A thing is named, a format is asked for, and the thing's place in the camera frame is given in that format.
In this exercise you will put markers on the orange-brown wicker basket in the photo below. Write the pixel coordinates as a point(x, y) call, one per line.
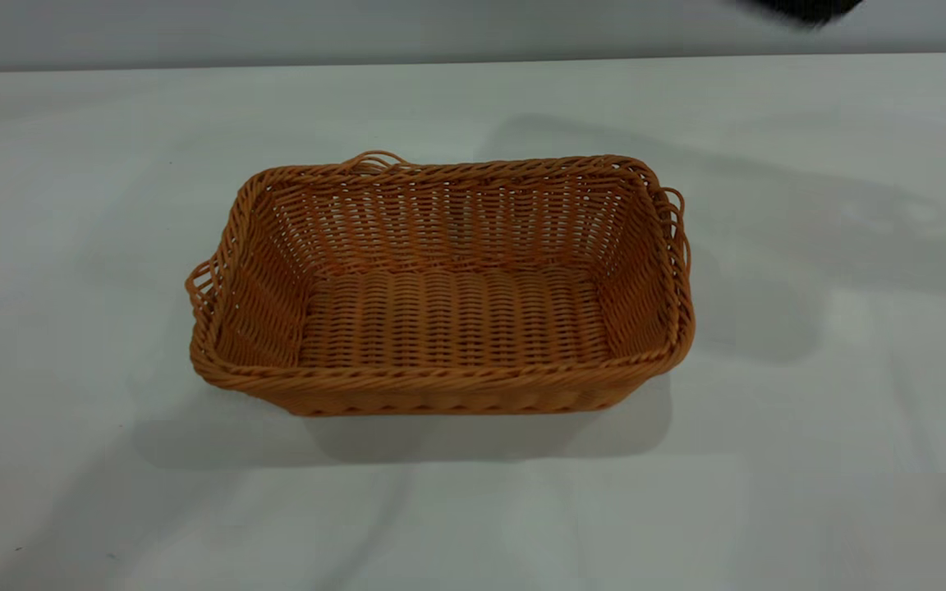
point(456, 320)

